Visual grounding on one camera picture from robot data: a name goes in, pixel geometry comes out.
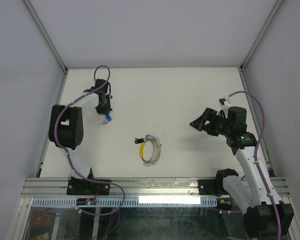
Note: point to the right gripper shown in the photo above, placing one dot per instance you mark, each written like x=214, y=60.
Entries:
x=209, y=115

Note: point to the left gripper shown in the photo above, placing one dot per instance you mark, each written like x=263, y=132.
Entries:
x=106, y=110

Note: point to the blue key tag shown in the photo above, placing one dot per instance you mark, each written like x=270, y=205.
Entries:
x=108, y=118

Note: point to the silver key with black tag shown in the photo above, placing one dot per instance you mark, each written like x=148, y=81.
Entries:
x=138, y=138

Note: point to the black key tag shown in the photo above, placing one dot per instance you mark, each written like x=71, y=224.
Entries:
x=139, y=140

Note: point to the large steel keyring yellow handle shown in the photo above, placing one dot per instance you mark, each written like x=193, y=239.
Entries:
x=150, y=151

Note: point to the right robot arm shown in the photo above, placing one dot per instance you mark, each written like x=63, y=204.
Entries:
x=264, y=212

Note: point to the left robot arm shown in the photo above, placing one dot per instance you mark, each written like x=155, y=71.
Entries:
x=66, y=126

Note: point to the silver key with blue tag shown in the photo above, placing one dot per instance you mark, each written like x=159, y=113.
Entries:
x=105, y=122

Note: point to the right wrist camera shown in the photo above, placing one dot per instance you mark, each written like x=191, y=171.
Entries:
x=225, y=101

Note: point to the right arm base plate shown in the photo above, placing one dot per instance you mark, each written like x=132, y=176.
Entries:
x=210, y=187

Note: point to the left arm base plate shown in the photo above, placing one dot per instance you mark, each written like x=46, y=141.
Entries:
x=81, y=187

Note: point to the aluminium front rail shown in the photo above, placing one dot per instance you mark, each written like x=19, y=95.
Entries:
x=133, y=187

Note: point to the slotted cable duct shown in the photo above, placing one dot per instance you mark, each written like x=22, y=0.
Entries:
x=145, y=201

